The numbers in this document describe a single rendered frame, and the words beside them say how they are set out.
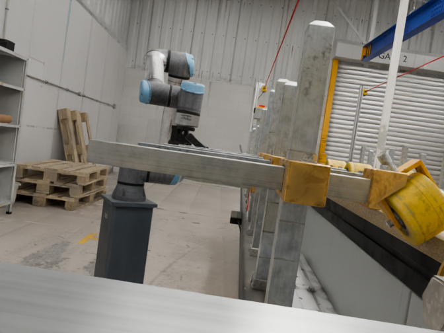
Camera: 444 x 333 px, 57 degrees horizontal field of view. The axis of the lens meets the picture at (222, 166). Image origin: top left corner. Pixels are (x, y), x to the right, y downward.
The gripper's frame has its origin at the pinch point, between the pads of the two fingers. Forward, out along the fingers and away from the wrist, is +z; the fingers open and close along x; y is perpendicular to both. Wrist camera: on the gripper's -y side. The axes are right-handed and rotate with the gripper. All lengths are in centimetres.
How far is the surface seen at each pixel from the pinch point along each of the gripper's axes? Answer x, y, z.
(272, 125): 47, -27, -23
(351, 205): 62, -47, -8
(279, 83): 47, -27, -34
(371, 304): 77, -50, 8
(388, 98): -161, -121, -71
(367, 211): 73, -47, -9
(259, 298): 77, -29, 11
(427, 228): 103, -45, -11
